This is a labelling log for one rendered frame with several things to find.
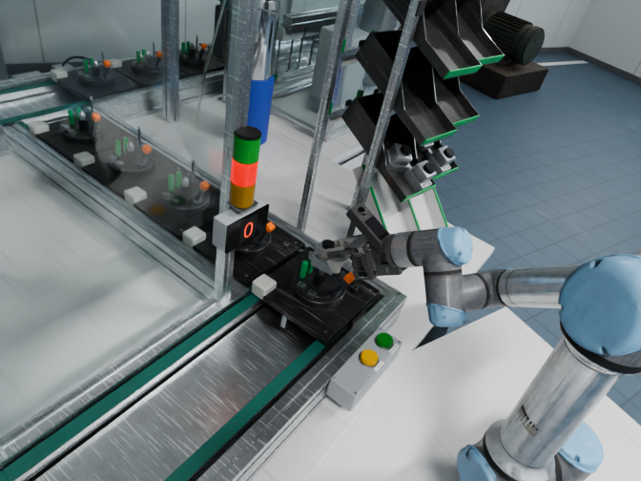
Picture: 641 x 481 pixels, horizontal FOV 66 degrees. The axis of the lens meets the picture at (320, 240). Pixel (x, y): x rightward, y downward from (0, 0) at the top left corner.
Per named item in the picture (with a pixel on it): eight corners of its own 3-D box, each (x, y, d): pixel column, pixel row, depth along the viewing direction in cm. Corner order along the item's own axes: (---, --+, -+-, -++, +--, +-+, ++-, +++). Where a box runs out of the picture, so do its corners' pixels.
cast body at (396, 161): (400, 160, 131) (416, 144, 126) (403, 174, 129) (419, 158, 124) (373, 154, 128) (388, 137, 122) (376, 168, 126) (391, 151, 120)
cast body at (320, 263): (341, 267, 120) (344, 243, 117) (331, 276, 117) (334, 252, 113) (314, 254, 124) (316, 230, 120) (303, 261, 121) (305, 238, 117)
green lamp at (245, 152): (263, 159, 94) (266, 136, 91) (245, 167, 91) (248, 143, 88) (244, 148, 96) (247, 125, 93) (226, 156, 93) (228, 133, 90)
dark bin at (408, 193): (430, 190, 132) (448, 174, 126) (401, 203, 124) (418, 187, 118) (373, 109, 137) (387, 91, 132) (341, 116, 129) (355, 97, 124)
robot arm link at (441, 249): (459, 271, 92) (454, 225, 92) (408, 273, 99) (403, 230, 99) (477, 266, 97) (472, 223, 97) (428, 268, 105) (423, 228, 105)
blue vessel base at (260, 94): (274, 139, 207) (282, 77, 191) (248, 151, 196) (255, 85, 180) (247, 125, 213) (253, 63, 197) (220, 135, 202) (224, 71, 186)
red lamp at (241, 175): (261, 181, 97) (263, 159, 94) (243, 190, 94) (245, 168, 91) (242, 170, 99) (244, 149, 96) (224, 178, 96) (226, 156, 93)
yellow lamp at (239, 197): (258, 202, 100) (260, 181, 97) (241, 211, 97) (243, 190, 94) (240, 191, 102) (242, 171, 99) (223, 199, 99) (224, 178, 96)
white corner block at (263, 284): (276, 293, 125) (278, 282, 122) (263, 302, 122) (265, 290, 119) (261, 283, 127) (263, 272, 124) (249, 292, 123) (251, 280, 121)
